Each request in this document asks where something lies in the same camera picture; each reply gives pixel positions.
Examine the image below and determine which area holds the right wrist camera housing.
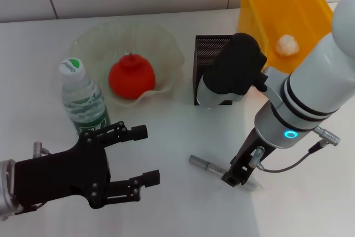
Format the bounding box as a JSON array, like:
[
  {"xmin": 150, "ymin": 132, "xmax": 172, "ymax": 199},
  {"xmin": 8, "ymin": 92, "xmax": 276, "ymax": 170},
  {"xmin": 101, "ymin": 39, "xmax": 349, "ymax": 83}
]
[{"xmin": 195, "ymin": 32, "xmax": 269, "ymax": 109}]

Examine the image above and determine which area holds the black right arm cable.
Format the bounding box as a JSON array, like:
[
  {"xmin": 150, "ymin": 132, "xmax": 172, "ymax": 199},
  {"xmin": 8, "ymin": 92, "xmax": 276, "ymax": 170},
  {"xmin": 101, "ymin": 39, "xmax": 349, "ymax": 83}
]
[{"xmin": 256, "ymin": 139, "xmax": 324, "ymax": 172}]

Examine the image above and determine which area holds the black mesh pen holder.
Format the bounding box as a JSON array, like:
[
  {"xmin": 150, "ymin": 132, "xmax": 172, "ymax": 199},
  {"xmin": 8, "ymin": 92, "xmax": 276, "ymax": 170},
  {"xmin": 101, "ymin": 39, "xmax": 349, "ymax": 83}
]
[{"xmin": 192, "ymin": 34, "xmax": 236, "ymax": 107}]

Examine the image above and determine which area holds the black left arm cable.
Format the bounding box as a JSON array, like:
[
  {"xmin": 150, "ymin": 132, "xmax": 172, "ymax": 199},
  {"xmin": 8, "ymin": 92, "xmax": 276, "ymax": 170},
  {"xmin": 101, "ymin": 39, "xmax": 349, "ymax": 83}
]
[{"xmin": 21, "ymin": 201, "xmax": 47, "ymax": 215}]

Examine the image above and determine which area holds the white paper ball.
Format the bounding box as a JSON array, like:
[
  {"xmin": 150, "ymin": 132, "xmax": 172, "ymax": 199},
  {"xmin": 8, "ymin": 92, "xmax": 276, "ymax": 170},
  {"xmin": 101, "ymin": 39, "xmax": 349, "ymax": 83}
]
[{"xmin": 275, "ymin": 34, "xmax": 301, "ymax": 57}]

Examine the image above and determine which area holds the yellow plastic bin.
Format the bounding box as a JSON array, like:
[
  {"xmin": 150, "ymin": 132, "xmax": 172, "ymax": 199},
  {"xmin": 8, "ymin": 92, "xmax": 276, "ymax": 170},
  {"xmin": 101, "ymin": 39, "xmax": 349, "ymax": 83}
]
[{"xmin": 237, "ymin": 0, "xmax": 334, "ymax": 72}]

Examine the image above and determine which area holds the green glass fruit plate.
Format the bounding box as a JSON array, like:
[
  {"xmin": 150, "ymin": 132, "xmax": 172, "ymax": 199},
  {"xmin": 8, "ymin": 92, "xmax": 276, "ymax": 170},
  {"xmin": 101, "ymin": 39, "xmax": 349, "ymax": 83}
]
[{"xmin": 68, "ymin": 22, "xmax": 186, "ymax": 108}]

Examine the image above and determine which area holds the clear green-label water bottle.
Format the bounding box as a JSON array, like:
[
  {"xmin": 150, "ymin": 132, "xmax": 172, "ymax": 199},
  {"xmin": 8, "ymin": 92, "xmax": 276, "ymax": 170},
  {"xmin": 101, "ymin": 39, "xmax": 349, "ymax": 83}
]
[{"xmin": 58, "ymin": 57, "xmax": 111, "ymax": 137}]

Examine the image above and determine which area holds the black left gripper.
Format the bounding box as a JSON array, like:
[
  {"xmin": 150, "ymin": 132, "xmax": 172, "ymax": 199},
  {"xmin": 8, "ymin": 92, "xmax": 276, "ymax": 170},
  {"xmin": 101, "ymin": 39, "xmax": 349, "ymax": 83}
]
[{"xmin": 13, "ymin": 131, "xmax": 112, "ymax": 210}]

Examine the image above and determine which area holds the grey marker pen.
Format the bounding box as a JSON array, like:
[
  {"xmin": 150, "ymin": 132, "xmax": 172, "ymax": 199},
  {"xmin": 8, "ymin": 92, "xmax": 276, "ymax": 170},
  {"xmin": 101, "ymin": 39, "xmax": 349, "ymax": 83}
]
[{"xmin": 188, "ymin": 154, "xmax": 256, "ymax": 193}]

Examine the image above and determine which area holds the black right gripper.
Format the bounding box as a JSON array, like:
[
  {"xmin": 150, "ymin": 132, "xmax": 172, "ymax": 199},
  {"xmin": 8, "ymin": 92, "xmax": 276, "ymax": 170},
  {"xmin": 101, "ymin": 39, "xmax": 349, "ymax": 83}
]
[{"xmin": 221, "ymin": 128, "xmax": 276, "ymax": 188}]

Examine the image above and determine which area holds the red-orange plastic orange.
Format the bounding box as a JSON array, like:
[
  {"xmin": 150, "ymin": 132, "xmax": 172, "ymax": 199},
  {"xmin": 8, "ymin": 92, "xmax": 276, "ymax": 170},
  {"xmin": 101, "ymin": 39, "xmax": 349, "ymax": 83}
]
[{"xmin": 108, "ymin": 52, "xmax": 157, "ymax": 100}]

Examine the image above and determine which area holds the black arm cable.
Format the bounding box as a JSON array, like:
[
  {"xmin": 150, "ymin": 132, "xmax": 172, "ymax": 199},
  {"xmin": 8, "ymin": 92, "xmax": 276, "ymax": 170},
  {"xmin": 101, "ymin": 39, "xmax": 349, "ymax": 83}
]
[
  {"xmin": 256, "ymin": 139, "xmax": 324, "ymax": 172},
  {"xmin": 21, "ymin": 201, "xmax": 47, "ymax": 215}
]

